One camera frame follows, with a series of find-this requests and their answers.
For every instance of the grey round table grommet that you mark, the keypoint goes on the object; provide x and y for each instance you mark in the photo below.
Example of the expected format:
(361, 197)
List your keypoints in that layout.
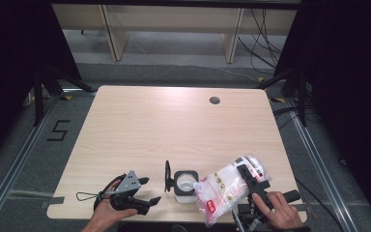
(214, 100)

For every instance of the beige wooden shelf unit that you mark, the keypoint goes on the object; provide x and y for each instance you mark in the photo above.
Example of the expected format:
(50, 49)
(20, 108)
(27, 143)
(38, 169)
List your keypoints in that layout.
(174, 19)

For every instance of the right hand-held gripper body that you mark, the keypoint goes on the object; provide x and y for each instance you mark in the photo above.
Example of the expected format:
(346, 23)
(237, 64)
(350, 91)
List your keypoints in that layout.
(261, 186)

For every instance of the black curtain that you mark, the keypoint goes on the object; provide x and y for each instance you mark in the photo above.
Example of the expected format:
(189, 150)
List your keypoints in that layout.
(9, 64)
(351, 96)

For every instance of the grey tape strip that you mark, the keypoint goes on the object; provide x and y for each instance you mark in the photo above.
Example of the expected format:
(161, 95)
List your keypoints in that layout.
(53, 201)
(303, 208)

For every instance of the clear jar with black lid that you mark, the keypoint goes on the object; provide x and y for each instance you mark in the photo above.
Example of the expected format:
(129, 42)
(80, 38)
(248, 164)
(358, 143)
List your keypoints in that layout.
(177, 190)

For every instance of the red and white sugar pouch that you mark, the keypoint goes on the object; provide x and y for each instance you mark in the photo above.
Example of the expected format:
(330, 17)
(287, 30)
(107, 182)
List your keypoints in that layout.
(222, 190)

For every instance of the metal floor rail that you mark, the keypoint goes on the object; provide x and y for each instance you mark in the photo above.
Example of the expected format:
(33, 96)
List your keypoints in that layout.
(319, 167)
(19, 158)

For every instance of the person's right hand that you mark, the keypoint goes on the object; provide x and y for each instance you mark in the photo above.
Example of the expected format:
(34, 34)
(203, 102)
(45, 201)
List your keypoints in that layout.
(281, 213)

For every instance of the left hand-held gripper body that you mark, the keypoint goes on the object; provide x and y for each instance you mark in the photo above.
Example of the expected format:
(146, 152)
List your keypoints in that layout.
(129, 183)

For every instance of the person's left hand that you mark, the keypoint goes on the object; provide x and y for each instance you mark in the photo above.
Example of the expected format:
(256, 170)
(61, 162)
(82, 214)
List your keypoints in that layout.
(108, 214)

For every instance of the black metal stand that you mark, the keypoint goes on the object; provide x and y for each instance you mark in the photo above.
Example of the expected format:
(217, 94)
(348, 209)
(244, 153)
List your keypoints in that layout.
(38, 96)
(301, 96)

